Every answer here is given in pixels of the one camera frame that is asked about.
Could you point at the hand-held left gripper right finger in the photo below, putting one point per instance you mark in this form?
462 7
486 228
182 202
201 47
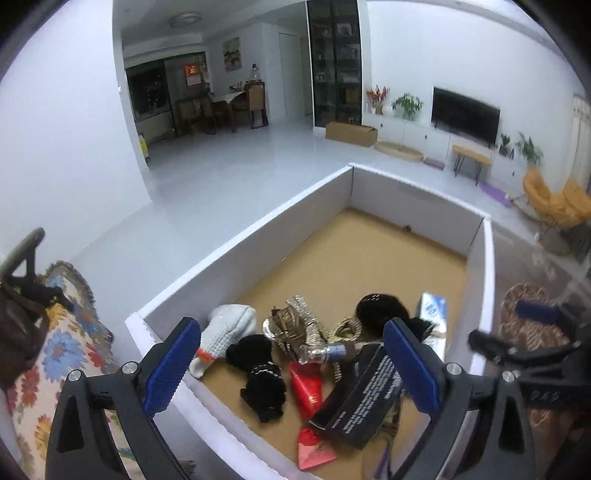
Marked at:
413 369

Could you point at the floral fringed blanket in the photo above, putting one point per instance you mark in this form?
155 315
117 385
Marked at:
60 332

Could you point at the wooden bench with black legs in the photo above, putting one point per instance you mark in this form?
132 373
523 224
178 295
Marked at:
471 154

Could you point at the rhinestone hair claw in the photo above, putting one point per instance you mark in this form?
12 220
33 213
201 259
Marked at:
307 318

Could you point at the purple floor mat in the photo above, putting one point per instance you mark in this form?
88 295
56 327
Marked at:
496 194

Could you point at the round woven floor mat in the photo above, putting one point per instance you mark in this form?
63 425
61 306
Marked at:
397 150

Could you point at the small green potted plant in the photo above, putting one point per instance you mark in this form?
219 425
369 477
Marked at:
504 141

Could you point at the clear amber hair claw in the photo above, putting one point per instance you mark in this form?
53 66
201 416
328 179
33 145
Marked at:
274 325

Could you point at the black rectangular box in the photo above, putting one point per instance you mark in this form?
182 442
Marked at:
360 406

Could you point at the bushy green potted plant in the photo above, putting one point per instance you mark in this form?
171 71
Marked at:
406 104

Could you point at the dark brown bag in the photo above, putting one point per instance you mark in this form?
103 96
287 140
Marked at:
23 332

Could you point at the red wall calendar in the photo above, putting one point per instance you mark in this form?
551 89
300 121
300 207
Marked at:
193 74

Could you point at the dark glass display cabinet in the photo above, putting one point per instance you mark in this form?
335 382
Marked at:
332 69

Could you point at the blue and white ointment box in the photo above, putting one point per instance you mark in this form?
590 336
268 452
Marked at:
434 309

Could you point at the wooden dining table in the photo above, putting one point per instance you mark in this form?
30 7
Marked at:
231 99

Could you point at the brown cardboard box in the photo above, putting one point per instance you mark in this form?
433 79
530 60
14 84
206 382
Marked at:
351 134

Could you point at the red foil packet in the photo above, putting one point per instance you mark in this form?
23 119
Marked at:
309 392

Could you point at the leafy green potted plant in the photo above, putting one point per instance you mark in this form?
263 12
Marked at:
528 147

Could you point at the white television cabinet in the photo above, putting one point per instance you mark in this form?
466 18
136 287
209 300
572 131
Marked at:
415 134

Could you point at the white cardboard box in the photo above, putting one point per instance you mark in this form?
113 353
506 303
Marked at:
258 249

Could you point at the black curved frame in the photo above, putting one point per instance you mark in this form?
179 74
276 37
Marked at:
27 249

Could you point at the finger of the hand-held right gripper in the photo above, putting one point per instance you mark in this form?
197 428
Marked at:
545 364
535 311

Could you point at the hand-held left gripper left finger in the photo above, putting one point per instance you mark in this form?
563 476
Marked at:
168 364

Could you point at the orange lounge chair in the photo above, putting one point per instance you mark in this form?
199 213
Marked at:
540 194

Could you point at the white sock with orange band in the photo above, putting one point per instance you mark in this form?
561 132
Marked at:
226 327

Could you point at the black flat television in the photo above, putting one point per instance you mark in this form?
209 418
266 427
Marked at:
466 115

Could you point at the red flower bouquet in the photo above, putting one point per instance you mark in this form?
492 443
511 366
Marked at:
377 94

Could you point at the framed landscape painting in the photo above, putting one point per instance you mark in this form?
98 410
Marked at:
232 54

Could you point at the clear water bottle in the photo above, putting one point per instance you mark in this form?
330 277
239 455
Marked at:
255 74

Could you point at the round ceiling lamp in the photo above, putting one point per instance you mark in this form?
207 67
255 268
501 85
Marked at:
186 20

